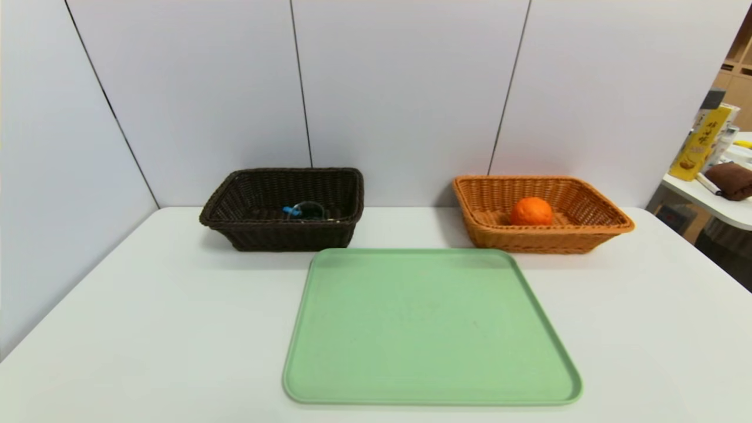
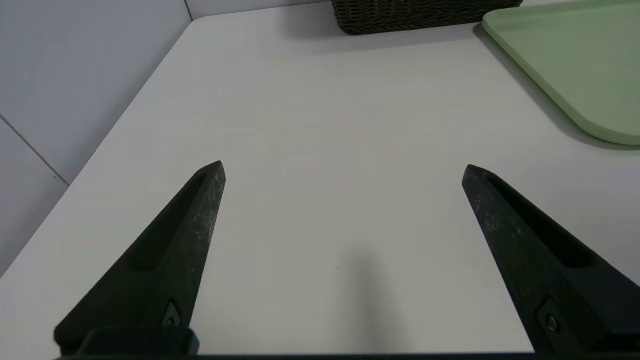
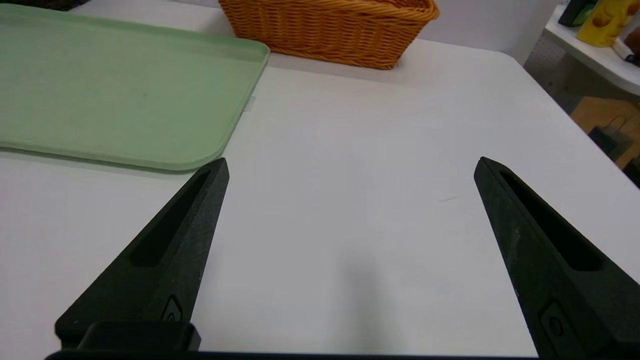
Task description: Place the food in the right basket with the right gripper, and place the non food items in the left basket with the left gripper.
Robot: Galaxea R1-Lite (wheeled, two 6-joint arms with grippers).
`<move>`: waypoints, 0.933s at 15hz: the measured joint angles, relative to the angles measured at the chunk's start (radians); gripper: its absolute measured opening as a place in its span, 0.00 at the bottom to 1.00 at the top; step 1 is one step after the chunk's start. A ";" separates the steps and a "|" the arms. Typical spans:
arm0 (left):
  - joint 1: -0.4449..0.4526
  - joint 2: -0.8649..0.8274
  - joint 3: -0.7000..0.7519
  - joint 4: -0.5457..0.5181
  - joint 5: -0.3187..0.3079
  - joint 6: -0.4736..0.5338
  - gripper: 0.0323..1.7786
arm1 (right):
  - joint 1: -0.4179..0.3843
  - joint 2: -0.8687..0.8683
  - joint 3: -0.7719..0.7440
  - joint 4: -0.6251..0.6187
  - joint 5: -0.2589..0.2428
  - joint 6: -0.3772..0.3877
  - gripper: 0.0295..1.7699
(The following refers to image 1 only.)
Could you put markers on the white marker pen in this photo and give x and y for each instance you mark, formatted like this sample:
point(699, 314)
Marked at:
point(708, 184)

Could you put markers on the light green plastic tray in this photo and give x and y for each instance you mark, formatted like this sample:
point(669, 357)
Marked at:
point(440, 352)

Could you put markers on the orange fruit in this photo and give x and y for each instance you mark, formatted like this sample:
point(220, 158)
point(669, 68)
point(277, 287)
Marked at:
point(531, 212)

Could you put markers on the glass cup black holder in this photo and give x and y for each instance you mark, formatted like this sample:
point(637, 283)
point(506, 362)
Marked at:
point(311, 211)

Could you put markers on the dark brown wicker basket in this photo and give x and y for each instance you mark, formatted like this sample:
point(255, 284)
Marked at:
point(294, 235)

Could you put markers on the dark grey carton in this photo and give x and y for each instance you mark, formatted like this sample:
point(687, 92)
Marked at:
point(712, 100)

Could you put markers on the dark furniture piece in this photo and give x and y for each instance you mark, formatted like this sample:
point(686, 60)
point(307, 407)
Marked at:
point(725, 258)

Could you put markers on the white side table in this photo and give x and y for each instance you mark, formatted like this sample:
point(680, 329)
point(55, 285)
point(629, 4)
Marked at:
point(728, 214)

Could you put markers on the orange wicker basket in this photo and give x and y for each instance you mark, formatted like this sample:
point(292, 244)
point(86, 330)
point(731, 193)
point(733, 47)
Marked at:
point(529, 241)

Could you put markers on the small yellow item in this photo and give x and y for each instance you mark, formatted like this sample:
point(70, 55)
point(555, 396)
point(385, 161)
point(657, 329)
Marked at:
point(745, 143)

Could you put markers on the wooden shelf unit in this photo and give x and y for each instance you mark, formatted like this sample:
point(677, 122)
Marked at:
point(741, 88)

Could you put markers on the brown folded towel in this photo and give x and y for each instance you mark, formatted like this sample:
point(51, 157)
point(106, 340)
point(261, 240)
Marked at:
point(731, 179)

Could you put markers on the yellow printed carton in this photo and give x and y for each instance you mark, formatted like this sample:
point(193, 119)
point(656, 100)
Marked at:
point(699, 147)

